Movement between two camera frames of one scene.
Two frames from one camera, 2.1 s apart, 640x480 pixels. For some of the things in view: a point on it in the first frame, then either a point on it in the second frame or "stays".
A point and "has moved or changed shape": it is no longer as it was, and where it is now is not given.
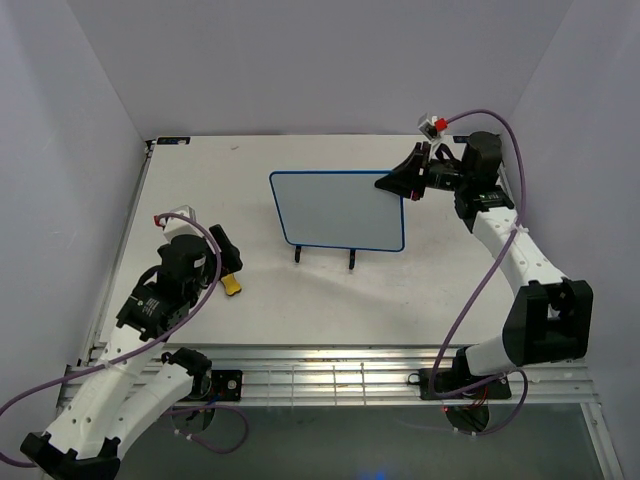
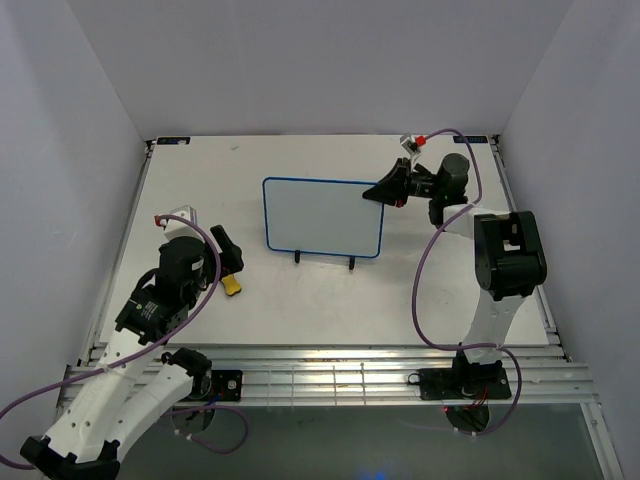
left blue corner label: (173, 141) stays
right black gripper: (406, 176) to (395, 187)
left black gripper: (230, 253) stays
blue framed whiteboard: (340, 209) has moved or changed shape
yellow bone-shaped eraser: (232, 286) stays
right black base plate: (455, 382) stays
